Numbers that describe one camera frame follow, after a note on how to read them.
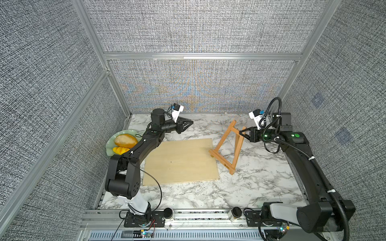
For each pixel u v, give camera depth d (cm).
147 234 70
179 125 73
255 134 64
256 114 65
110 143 97
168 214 68
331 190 39
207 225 73
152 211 76
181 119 75
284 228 69
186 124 80
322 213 38
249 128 68
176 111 73
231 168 77
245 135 71
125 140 93
